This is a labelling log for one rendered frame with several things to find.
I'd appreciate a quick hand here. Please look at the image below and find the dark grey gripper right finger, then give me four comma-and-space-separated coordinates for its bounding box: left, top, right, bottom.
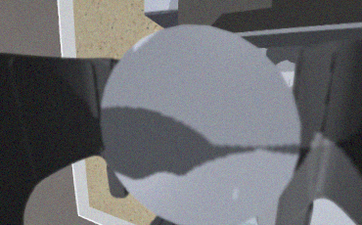
275, 38, 362, 225

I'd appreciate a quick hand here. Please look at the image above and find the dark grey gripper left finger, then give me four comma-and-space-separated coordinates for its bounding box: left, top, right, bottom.
0, 53, 129, 225

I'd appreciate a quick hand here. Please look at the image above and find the grey tray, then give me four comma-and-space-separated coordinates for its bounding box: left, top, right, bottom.
236, 22, 362, 225

